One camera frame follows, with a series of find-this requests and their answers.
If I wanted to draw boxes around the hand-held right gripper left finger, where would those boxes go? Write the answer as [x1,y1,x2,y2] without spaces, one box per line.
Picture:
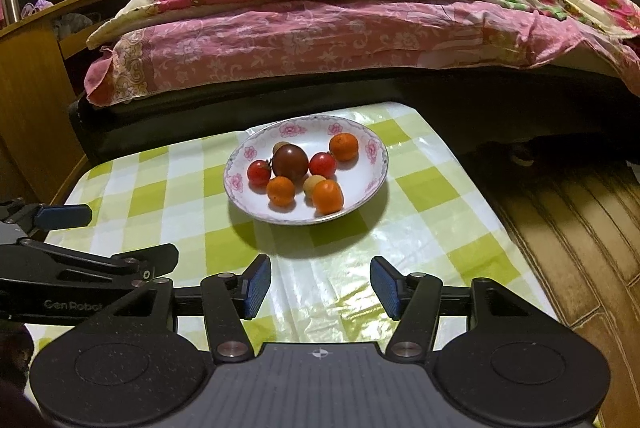
[97,253,273,363]

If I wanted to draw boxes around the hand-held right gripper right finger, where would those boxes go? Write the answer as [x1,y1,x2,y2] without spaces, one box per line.
[370,257,546,363]

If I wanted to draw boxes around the dark purple tomato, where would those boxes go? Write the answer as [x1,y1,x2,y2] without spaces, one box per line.
[272,145,309,179]

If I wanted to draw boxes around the grey cloth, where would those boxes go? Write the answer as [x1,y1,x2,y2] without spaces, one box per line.
[52,11,101,39]

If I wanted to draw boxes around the white plate with floral rim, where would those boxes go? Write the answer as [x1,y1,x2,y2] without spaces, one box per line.
[223,115,390,225]

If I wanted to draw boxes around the dark shoe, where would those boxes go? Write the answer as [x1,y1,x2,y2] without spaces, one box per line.
[510,143,536,166]

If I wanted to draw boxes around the red cherry tomato with stem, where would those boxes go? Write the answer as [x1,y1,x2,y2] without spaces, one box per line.
[309,151,337,177]

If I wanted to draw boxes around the purple knitted item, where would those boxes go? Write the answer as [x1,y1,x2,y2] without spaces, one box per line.
[20,0,53,19]

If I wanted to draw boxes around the pink floral quilt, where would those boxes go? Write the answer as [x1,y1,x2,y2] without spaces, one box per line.
[84,1,640,109]

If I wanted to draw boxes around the large orange tangerine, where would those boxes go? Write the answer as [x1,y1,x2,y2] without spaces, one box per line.
[313,179,345,215]

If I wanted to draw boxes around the dark bed frame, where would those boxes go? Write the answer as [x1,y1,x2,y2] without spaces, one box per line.
[67,61,640,164]

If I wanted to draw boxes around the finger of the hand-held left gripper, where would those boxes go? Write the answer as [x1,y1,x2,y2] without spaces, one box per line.
[0,201,94,240]
[0,241,180,290]

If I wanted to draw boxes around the wooden cabinet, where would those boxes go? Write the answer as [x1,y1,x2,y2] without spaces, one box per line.
[0,0,153,204]

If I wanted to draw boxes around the small orange tangerine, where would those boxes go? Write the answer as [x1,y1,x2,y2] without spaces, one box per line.
[329,133,360,162]
[266,177,296,207]

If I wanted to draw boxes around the green and white checkered tablecloth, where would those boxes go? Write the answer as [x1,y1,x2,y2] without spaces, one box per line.
[25,101,601,428]

